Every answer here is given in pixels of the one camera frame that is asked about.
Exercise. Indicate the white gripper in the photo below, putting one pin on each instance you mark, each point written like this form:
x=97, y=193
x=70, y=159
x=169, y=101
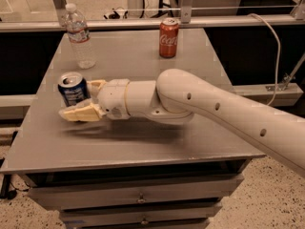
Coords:
x=112, y=97

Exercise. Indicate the blue pepsi can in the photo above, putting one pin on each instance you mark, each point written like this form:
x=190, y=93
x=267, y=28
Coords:
x=73, y=88

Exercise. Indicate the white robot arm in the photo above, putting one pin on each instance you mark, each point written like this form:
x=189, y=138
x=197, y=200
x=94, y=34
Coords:
x=175, y=96

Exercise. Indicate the red coca-cola can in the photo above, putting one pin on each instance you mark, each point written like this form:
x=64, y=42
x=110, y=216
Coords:
x=168, y=36

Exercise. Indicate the clear plastic water bottle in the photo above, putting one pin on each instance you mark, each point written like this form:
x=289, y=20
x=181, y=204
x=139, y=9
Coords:
x=79, y=35

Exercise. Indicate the grey metal drawer cabinet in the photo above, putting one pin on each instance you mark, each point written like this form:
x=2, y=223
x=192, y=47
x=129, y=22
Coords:
x=52, y=152

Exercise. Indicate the lower grey drawer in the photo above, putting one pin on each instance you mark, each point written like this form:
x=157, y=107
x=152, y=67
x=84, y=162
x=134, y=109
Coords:
x=142, y=215

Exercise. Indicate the grey drawer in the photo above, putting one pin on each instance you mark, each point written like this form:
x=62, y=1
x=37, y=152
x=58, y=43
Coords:
x=134, y=192
x=142, y=215

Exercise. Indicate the upper grey drawer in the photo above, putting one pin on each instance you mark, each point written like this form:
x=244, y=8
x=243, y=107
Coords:
x=134, y=192

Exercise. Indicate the grey metal rail frame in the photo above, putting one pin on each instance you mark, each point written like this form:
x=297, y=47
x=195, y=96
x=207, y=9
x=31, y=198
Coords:
x=186, y=19

